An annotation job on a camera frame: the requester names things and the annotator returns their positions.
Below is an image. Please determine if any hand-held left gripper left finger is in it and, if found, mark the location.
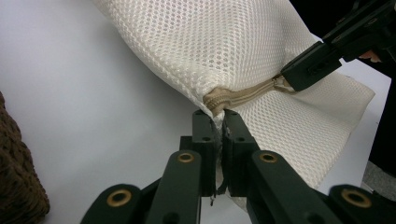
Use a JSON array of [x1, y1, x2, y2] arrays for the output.
[[179, 108, 218, 199]]

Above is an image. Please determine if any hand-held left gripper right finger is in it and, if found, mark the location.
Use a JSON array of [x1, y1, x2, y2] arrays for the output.
[[221, 108, 262, 200]]

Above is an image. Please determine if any cream mesh laundry bag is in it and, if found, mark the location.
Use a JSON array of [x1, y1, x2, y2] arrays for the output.
[[92, 0, 376, 216]]

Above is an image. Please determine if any brown woven basket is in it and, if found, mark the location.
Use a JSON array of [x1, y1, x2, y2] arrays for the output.
[[0, 91, 51, 224]]

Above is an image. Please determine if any black curtain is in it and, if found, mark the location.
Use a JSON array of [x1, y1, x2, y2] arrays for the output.
[[289, 0, 396, 178]]

